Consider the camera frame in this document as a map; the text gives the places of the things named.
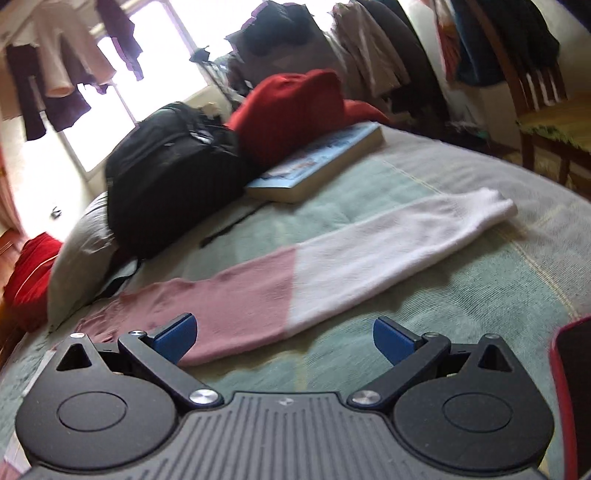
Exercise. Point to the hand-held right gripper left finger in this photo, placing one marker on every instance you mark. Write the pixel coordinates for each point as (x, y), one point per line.
(178, 339)

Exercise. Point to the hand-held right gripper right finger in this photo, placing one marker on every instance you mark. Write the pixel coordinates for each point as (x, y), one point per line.
(392, 339)

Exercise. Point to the pink and white sweater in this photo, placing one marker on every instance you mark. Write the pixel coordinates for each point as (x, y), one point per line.
(323, 267)

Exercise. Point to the grey green pillow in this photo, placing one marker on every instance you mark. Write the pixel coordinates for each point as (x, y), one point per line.
(78, 263)

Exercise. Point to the red quilt with beige piping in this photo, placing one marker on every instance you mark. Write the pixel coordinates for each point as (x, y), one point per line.
(32, 277)

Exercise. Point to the black backpack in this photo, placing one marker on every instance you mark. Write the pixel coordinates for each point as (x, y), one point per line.
(175, 175)

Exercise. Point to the red cased phone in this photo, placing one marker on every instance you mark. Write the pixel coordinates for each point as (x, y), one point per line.
(572, 392)

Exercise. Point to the paperback book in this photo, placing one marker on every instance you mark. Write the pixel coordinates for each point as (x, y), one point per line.
(318, 161)

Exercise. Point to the red fleece blanket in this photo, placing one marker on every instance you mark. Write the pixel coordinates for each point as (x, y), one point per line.
(291, 110)

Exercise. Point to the yellow green seat cushion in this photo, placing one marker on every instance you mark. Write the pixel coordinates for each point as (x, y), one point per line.
(558, 122)

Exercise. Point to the wooden chair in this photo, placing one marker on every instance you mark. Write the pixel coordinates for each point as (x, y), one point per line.
(531, 92)

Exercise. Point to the beige shirt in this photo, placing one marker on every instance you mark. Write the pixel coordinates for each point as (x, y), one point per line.
(369, 50)

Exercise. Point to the window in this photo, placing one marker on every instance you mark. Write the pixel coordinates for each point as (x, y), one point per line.
(184, 37)

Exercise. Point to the orange curtain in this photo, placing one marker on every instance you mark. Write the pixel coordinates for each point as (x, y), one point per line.
(448, 41)

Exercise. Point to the row of hanging laundry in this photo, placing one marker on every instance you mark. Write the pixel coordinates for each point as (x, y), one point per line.
(69, 55)

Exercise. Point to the dark blue garment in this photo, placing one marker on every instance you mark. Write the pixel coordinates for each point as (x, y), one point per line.
(508, 41)

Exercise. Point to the black padded garment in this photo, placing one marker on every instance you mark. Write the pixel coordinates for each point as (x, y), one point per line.
(277, 32)

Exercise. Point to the wall socket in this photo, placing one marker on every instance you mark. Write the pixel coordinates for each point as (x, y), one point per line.
(56, 212)

